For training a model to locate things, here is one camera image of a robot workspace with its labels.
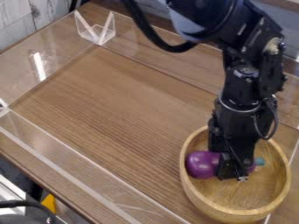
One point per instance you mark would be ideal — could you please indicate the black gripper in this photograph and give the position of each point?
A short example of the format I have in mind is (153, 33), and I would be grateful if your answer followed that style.
(235, 129)

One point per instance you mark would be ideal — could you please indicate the purple toy eggplant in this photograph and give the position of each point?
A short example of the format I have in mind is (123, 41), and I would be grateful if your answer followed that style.
(201, 164)

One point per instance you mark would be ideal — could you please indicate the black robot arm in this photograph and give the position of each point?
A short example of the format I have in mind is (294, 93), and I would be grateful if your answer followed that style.
(249, 37)

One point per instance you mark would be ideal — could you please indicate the brown wooden bowl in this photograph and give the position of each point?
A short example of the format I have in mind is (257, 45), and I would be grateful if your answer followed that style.
(230, 201)

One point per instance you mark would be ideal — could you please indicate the clear acrylic tray wall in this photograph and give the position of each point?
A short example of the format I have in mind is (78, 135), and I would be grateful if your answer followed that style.
(96, 116)

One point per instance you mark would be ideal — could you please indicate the clear acrylic corner bracket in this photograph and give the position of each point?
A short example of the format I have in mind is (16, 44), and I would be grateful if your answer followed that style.
(98, 34)

